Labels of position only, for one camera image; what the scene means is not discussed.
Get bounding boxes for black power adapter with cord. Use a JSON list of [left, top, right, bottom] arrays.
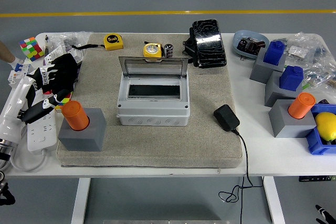
[[213, 104, 264, 224]]

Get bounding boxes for small multicolour puzzle cube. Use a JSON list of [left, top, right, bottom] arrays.
[[55, 91, 73, 111]]

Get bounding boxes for black cloth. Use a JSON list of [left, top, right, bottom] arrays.
[[51, 53, 79, 95]]

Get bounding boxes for white printed card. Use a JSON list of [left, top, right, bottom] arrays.
[[43, 44, 66, 66]]

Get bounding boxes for large multicolour puzzle cube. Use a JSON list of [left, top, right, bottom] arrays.
[[19, 37, 45, 62]]

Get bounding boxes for small yellow tape measure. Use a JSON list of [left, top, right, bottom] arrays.
[[143, 42, 163, 58]]

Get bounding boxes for white grey circuit breaker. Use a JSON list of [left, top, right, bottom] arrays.
[[70, 49, 85, 63]]

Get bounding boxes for grey block holder round hole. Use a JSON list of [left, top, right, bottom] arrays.
[[57, 108, 107, 152], [268, 99, 317, 138]]

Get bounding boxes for dark electronic parts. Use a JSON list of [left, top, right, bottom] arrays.
[[237, 37, 266, 56]]

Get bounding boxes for white table leg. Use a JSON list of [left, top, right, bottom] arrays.
[[70, 177, 91, 224], [263, 176, 286, 224]]

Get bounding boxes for black table control panel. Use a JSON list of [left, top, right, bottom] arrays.
[[298, 175, 336, 183]]

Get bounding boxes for orange cylinder battery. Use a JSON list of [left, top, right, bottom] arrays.
[[288, 92, 317, 120], [61, 100, 90, 132]]

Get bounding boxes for yellow tape measure black strap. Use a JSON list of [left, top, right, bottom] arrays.
[[71, 34, 124, 51]]

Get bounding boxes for white power strip with cable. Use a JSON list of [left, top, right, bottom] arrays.
[[9, 108, 58, 172]]

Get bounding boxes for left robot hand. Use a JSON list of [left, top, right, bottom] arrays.
[[0, 62, 71, 147]]

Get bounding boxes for grey junction box tinted lid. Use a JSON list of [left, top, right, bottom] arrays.
[[116, 56, 191, 127]]

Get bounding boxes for clear plastic bag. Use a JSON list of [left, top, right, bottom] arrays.
[[48, 31, 91, 51]]

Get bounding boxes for white circuit breaker blue switch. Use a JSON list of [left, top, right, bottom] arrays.
[[7, 62, 29, 86]]

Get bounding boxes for blue plastic bin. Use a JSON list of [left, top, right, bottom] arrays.
[[305, 103, 336, 155]]

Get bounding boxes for clear plastic bags of parts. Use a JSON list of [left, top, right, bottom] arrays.
[[280, 31, 336, 91]]

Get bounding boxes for yellow lemon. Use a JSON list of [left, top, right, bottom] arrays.
[[314, 112, 336, 142]]

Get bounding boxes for blue-grey bowl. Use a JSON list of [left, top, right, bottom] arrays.
[[233, 29, 270, 60]]

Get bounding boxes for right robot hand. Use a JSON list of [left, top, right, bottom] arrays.
[[314, 204, 336, 224]]

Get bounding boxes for glossy black tray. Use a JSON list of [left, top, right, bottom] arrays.
[[192, 19, 227, 69]]

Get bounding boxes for grey block holder square hole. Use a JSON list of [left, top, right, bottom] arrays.
[[249, 50, 287, 85], [264, 71, 304, 108]]

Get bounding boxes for grey-brown mat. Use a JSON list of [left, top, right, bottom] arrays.
[[56, 33, 244, 169]]

